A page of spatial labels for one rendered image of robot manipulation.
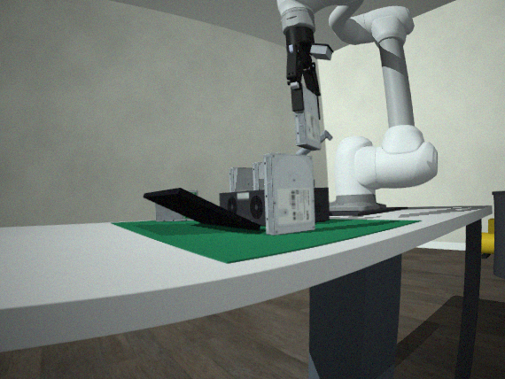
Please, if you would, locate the green bench mat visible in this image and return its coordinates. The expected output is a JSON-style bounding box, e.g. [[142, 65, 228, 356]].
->
[[112, 219, 419, 264]]

